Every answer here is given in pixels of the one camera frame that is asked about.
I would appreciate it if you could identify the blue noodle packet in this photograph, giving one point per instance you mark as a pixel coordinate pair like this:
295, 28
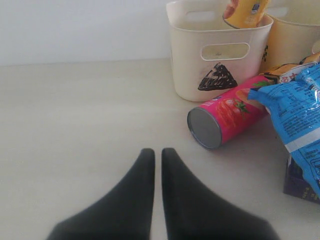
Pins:
294, 108

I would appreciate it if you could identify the cream bin square mark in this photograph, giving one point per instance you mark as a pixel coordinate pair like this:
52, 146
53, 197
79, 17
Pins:
295, 32

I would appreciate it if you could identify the pink Lays chips can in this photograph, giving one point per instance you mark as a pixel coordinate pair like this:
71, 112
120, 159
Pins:
215, 122

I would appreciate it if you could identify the orange noodle packet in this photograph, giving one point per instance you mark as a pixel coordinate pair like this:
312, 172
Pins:
287, 72

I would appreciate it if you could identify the purple chocolate box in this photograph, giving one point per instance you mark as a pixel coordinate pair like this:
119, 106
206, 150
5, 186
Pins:
295, 185

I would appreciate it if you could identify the person hand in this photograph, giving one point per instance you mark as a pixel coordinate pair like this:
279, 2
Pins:
230, 8

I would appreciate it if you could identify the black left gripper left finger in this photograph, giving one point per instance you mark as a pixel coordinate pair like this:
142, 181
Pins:
124, 213

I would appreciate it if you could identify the cream bin triangle mark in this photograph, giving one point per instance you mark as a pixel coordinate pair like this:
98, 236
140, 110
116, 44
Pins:
208, 56

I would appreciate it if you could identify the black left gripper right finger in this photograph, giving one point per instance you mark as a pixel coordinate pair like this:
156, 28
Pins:
193, 212

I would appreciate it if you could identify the yellow Lays chips can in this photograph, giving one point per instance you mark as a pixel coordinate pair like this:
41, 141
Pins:
248, 14

